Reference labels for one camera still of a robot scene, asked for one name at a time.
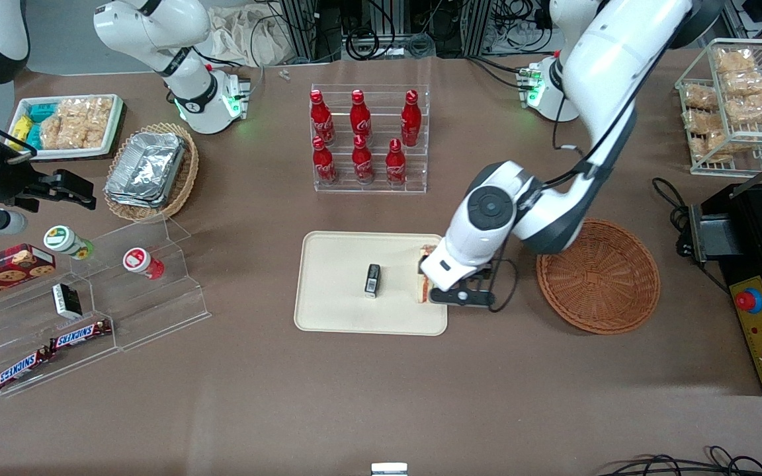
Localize white rectangular snack tray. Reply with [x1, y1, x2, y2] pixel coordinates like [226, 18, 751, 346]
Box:
[9, 94, 125, 161]

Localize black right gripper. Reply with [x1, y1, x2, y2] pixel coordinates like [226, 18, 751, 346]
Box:
[0, 142, 97, 212]

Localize red cup with white lid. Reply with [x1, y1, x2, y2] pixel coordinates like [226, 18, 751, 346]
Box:
[122, 247, 166, 281]

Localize beige plastic tray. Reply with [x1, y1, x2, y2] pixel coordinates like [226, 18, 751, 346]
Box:
[293, 230, 449, 337]

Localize round brown wicker basket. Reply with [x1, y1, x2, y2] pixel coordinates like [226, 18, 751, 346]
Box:
[536, 218, 661, 336]

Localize triangular sandwich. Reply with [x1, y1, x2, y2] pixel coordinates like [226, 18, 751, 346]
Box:
[417, 245, 439, 305]

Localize black machine with yellow panel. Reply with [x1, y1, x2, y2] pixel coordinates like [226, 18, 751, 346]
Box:
[688, 181, 762, 397]

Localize black machine power cable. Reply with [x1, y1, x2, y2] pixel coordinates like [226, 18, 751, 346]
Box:
[652, 177, 694, 260]

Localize clear acrylic bottle rack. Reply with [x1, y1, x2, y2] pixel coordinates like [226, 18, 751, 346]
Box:
[310, 83, 431, 194]

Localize white wire rack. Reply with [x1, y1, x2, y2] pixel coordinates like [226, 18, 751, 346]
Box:
[675, 38, 762, 177]

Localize rice cracker snack bags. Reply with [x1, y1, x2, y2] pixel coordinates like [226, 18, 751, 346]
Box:
[38, 97, 114, 151]

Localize red cookie box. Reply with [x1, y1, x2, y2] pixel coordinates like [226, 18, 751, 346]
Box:
[0, 243, 57, 307]

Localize red cola bottle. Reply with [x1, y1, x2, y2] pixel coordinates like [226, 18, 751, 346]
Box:
[351, 134, 376, 184]
[311, 135, 339, 186]
[384, 138, 409, 186]
[400, 89, 423, 148]
[349, 89, 374, 144]
[309, 89, 336, 147]

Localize beige cloth bag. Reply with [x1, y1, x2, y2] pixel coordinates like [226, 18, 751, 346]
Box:
[206, 5, 292, 68]

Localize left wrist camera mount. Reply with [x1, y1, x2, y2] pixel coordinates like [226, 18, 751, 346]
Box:
[430, 283, 495, 309]

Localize clear acrylic stepped shelf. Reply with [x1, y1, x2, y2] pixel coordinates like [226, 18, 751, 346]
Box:
[0, 214, 212, 399]

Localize green cup with sunflower lid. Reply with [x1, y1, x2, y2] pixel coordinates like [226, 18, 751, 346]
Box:
[43, 225, 96, 260]

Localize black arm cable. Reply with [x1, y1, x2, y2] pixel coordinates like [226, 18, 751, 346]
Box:
[486, 93, 640, 314]

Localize Snickers chocolate bar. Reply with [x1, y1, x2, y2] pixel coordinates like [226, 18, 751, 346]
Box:
[48, 319, 113, 352]
[0, 346, 53, 391]

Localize oval light wicker basket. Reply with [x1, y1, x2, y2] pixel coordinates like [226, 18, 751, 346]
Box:
[103, 122, 200, 223]

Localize fried snack bag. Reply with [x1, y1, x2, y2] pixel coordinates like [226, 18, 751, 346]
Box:
[681, 83, 720, 111]
[684, 108, 727, 135]
[691, 131, 734, 163]
[714, 49, 757, 75]
[725, 93, 762, 125]
[723, 70, 762, 97]

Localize black cables at table edge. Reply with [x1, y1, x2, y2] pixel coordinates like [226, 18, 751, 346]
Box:
[596, 445, 762, 476]

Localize black and white small box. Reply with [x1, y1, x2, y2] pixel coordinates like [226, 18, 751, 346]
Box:
[51, 282, 83, 321]

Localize stacked aluminium foil containers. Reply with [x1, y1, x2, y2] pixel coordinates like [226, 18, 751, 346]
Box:
[104, 130, 187, 210]

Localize red emergency stop button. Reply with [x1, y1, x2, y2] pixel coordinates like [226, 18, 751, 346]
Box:
[735, 288, 762, 315]

